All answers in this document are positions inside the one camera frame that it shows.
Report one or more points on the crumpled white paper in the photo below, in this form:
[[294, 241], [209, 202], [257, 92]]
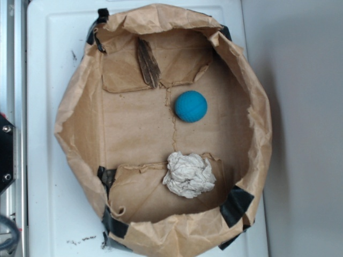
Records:
[[188, 175]]

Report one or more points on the blue rubber ball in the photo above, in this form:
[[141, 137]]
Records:
[[191, 106]]

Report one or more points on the brown paper bag tray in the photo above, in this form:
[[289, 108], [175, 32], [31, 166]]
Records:
[[105, 120]]

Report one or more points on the brown wood bark piece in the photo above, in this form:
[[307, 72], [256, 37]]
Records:
[[148, 64]]

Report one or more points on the white plastic tray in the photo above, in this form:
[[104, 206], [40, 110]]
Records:
[[61, 220]]

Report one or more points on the black metal bracket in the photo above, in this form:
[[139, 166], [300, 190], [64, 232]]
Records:
[[8, 158]]

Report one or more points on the aluminium frame rail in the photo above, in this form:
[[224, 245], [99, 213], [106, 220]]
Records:
[[13, 121]]

